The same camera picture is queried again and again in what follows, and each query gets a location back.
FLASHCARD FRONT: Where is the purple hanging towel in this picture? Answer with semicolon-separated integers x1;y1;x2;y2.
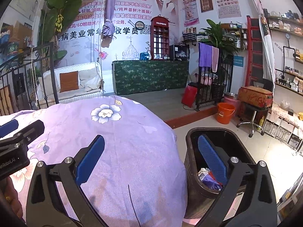
199;43;213;67

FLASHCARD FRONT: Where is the brown patterned stool cushion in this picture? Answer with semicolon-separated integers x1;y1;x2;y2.
238;86;273;109

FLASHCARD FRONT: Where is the black iron railing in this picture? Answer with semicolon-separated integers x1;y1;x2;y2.
1;42;59;116

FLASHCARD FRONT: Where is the black trash bin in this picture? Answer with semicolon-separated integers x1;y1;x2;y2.
183;127;257;220

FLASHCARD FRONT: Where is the purple floral tablecloth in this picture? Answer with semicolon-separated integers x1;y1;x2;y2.
1;96;187;226

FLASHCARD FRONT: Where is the orange plastic bucket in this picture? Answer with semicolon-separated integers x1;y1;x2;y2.
216;103;235;124

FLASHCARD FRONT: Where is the black metal towel rack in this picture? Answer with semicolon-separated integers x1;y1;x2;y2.
195;53;234;111

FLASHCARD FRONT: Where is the clear plastic bag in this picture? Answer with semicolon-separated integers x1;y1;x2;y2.
198;168;210;181

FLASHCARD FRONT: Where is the green potted plant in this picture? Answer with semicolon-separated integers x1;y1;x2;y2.
199;19;239;58

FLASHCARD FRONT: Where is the pink hanging towel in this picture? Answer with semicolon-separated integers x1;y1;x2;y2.
212;47;219;73

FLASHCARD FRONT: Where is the green patterned counter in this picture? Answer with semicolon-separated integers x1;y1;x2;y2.
112;60;189;95

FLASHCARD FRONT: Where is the pink plastic basin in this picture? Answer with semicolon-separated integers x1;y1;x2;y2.
223;92;240;110

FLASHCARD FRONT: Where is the red ladder shelf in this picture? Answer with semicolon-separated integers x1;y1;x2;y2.
245;15;263;86

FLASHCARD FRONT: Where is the chrome swivel stool base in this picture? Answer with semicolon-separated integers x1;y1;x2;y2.
236;103;269;138

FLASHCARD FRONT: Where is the person's left hand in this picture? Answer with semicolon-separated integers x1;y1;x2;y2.
2;176;23;219

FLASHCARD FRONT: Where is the white swing sofa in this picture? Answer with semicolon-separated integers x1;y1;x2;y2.
35;63;104;108

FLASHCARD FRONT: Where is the orange brown cushion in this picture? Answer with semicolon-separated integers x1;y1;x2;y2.
60;71;79;93

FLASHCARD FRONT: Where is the red telephone booth cabinet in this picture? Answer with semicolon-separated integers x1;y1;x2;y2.
150;16;169;60

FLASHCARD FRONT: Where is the purple tissue package bag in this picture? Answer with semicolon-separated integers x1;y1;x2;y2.
200;174;222;191

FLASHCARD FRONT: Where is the red paper bag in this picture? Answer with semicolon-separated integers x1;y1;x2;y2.
181;86;197;108

